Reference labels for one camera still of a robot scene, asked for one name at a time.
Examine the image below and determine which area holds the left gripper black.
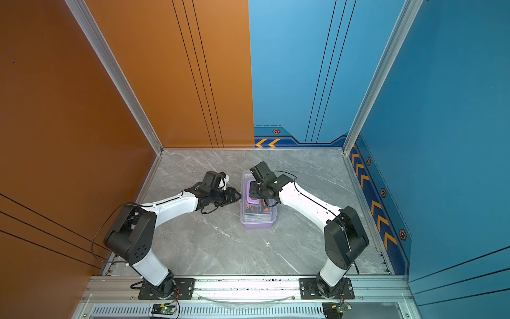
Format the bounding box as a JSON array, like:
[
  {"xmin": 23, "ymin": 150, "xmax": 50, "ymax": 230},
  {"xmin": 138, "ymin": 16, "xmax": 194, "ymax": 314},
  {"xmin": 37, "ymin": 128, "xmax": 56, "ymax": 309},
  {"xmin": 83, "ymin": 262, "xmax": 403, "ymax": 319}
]
[{"xmin": 210, "ymin": 187, "xmax": 244, "ymax": 207}]

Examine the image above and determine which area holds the clear toolbox lid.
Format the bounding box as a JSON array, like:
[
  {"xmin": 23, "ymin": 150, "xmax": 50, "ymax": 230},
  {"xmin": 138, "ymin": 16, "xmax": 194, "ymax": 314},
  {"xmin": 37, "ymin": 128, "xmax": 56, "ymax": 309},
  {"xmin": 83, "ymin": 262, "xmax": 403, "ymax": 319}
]
[{"xmin": 240, "ymin": 170, "xmax": 278, "ymax": 221}]

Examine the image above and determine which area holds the purple toolbox base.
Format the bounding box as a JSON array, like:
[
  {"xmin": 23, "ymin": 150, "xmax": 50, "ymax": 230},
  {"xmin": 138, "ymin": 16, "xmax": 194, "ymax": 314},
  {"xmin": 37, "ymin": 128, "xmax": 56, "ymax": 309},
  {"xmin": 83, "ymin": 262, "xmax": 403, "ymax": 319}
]
[{"xmin": 240, "ymin": 218, "xmax": 277, "ymax": 229}]

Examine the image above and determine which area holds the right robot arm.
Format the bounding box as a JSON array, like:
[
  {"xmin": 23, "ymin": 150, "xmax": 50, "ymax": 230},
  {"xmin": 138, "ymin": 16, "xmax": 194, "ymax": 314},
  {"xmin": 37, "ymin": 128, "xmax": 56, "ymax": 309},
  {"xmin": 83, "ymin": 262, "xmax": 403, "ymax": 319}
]
[{"xmin": 250, "ymin": 162, "xmax": 370, "ymax": 299}]

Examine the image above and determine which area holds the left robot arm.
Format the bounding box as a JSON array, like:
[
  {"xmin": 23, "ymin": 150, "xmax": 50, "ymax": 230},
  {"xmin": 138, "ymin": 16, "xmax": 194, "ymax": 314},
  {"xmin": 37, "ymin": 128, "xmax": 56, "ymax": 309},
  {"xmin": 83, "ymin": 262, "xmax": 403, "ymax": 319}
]
[{"xmin": 104, "ymin": 171, "xmax": 242, "ymax": 299}]

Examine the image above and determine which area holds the left green circuit board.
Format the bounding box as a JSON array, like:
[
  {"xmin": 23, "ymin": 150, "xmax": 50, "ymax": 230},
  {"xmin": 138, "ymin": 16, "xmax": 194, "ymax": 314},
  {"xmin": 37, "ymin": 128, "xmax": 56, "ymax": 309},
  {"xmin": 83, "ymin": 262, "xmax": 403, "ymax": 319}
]
[{"xmin": 151, "ymin": 303, "xmax": 178, "ymax": 318}]

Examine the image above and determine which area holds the green circuit board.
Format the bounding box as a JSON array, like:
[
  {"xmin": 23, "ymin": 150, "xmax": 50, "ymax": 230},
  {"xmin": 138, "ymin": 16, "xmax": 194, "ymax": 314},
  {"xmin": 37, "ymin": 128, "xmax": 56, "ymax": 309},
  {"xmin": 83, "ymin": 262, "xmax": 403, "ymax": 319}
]
[
  {"xmin": 151, "ymin": 303, "xmax": 178, "ymax": 318},
  {"xmin": 322, "ymin": 303, "xmax": 352, "ymax": 319}
]

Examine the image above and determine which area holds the right green circuit board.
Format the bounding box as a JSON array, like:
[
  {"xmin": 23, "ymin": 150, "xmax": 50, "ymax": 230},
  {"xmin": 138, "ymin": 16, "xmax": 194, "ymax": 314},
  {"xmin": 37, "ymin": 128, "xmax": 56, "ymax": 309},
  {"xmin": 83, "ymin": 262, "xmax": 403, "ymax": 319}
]
[{"xmin": 322, "ymin": 303, "xmax": 352, "ymax": 319}]

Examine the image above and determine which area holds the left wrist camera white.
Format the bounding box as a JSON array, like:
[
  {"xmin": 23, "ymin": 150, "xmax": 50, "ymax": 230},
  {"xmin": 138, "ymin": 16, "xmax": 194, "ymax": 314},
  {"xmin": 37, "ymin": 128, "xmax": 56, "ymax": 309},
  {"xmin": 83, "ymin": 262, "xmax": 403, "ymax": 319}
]
[{"xmin": 219, "ymin": 171, "xmax": 229, "ymax": 190}]

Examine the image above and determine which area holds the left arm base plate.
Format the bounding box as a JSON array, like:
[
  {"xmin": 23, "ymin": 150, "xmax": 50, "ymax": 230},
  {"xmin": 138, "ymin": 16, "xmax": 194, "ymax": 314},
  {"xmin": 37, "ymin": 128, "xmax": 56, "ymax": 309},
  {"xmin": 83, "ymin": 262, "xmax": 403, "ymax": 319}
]
[{"xmin": 138, "ymin": 278, "xmax": 196, "ymax": 301}]

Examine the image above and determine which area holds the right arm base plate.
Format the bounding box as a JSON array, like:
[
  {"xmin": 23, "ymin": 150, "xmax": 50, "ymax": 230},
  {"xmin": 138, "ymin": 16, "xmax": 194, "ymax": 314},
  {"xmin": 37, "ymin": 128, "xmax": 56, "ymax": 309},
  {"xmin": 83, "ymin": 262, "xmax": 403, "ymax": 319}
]
[{"xmin": 299, "ymin": 276, "xmax": 355, "ymax": 300}]

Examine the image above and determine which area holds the aluminium front rail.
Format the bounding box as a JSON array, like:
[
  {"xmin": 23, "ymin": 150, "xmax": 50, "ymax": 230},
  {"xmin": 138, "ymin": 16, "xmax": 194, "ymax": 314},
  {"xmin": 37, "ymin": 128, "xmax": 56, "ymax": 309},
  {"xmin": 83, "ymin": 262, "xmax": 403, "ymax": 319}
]
[{"xmin": 80, "ymin": 275, "xmax": 414, "ymax": 304}]

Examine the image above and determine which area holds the left aluminium corner post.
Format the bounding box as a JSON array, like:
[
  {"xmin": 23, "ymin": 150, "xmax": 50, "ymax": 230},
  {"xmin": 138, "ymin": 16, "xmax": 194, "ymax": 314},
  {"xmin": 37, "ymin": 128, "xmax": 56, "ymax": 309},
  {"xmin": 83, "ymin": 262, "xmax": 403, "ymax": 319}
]
[{"xmin": 64, "ymin": 0, "xmax": 164, "ymax": 154}]

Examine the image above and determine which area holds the aluminium corner post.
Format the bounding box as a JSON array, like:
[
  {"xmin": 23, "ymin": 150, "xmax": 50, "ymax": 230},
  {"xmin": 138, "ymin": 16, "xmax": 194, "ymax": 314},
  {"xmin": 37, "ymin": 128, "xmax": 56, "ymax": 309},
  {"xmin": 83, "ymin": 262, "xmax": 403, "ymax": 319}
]
[
  {"xmin": 64, "ymin": 0, "xmax": 164, "ymax": 154},
  {"xmin": 342, "ymin": 0, "xmax": 424, "ymax": 154}
]

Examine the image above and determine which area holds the right aluminium corner post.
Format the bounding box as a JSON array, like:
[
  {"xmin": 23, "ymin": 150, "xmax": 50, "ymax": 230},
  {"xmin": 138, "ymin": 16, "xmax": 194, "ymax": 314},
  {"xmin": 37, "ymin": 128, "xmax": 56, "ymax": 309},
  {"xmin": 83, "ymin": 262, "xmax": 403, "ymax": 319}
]
[{"xmin": 342, "ymin": 0, "xmax": 424, "ymax": 154}]

